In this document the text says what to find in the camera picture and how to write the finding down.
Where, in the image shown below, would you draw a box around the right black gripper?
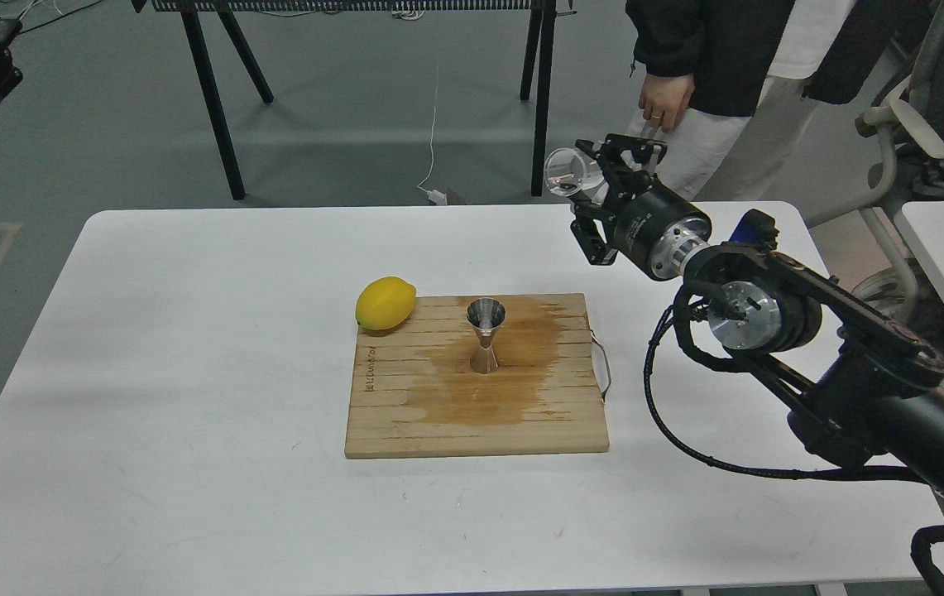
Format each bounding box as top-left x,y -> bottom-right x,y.
570,133 -> 712,281

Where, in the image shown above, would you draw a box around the clear glass measuring cup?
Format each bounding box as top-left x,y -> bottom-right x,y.
544,147 -> 605,198

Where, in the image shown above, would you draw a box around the steel double jigger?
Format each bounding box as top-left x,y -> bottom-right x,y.
467,297 -> 506,374

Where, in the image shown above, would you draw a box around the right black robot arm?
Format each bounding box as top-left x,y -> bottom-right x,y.
571,133 -> 944,595

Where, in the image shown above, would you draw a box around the person in white trousers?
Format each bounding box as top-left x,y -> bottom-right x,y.
625,1 -> 914,201

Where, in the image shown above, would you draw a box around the black metal rack table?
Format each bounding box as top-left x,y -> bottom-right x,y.
132,1 -> 575,201

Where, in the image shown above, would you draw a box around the office chair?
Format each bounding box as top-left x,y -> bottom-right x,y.
803,0 -> 944,365

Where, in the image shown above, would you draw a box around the yellow lemon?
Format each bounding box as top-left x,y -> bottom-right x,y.
355,276 -> 416,331

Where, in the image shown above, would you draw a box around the wooden cutting board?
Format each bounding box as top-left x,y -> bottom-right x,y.
344,293 -> 609,459

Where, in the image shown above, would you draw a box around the cables on floor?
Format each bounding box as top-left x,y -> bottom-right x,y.
0,0 -> 108,52

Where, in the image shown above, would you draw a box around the white cable with plug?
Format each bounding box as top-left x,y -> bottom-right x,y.
417,62 -> 453,206

